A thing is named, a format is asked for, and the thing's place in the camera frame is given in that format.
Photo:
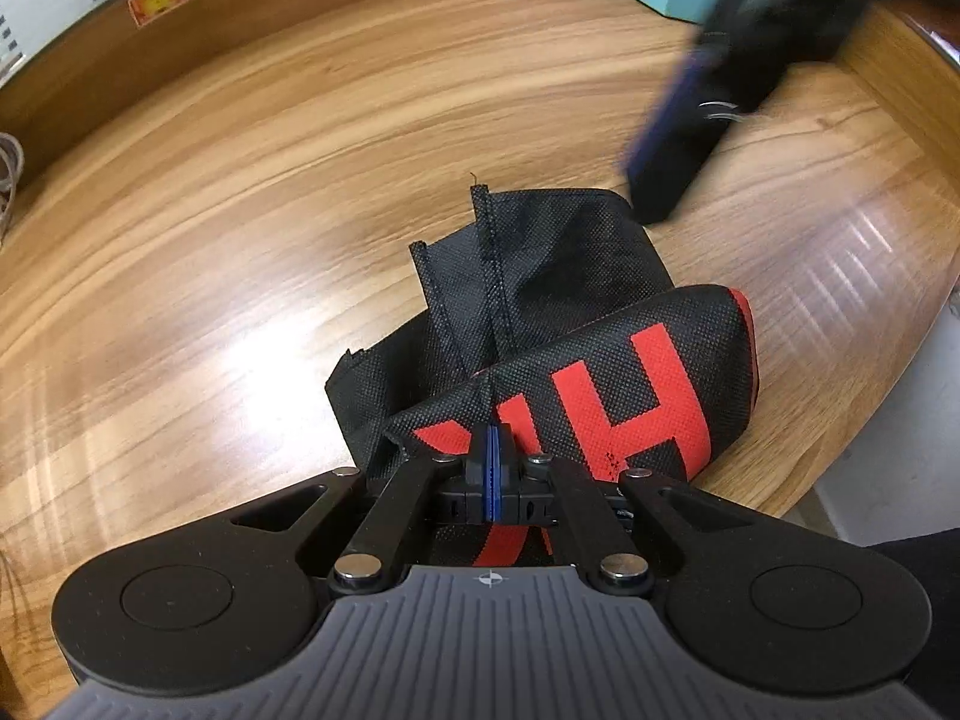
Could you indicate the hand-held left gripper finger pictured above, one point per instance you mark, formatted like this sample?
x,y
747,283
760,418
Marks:
x,y
501,476
484,476

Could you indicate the black shopping bag red print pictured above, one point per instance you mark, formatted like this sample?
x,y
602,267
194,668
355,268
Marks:
x,y
585,277

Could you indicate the red yellow sticker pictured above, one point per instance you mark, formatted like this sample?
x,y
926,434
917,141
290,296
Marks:
x,y
156,9

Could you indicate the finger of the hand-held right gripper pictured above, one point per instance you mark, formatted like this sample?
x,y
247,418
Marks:
x,y
675,157

